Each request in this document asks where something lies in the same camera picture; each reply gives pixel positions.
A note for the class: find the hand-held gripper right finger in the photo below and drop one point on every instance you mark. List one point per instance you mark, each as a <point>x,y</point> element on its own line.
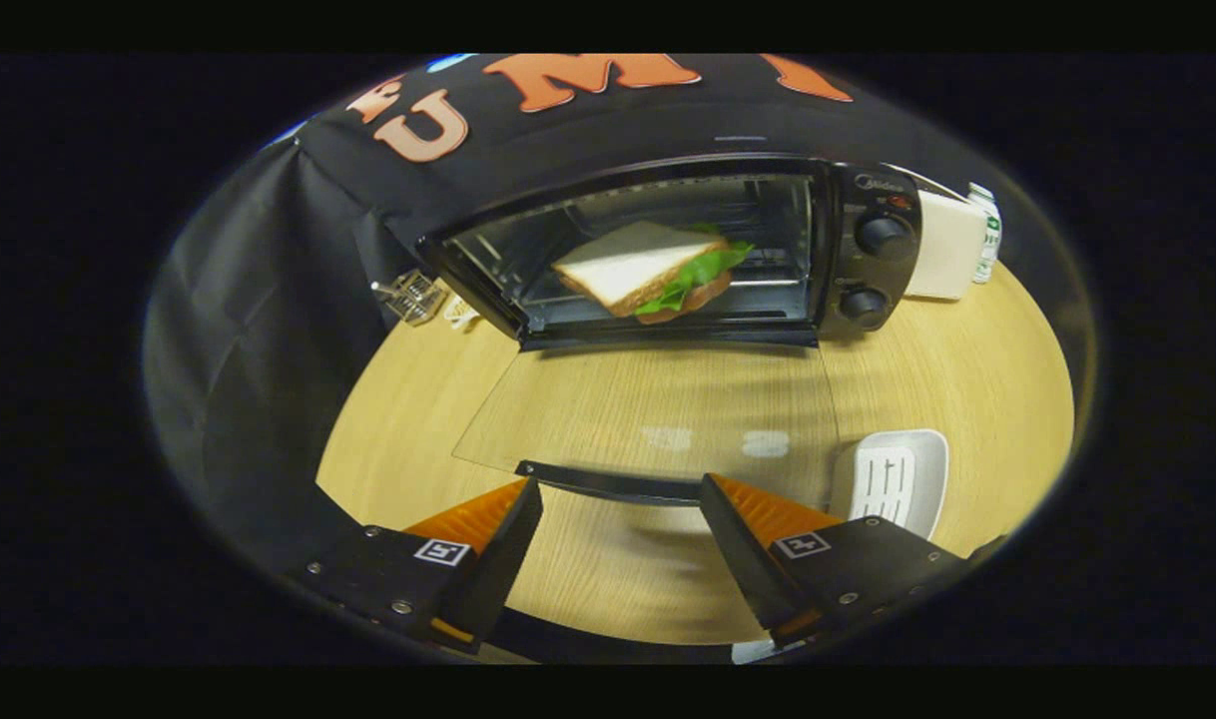
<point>738,549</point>

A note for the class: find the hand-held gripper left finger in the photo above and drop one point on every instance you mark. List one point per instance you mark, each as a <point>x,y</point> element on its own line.
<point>508,554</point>

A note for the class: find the sandwich with lettuce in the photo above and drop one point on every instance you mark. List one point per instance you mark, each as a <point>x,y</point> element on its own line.
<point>628,262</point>

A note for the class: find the black toaster oven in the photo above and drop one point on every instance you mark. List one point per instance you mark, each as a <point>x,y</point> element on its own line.
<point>873,270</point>

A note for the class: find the white slot toaster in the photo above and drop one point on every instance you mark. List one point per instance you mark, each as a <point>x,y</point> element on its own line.
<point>942,245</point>

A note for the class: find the white ridged plate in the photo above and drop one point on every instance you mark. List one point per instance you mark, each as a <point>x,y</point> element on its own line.
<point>927,469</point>

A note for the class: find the green labelled white bottle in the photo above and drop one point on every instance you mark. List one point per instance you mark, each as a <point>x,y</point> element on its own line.
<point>992,235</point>

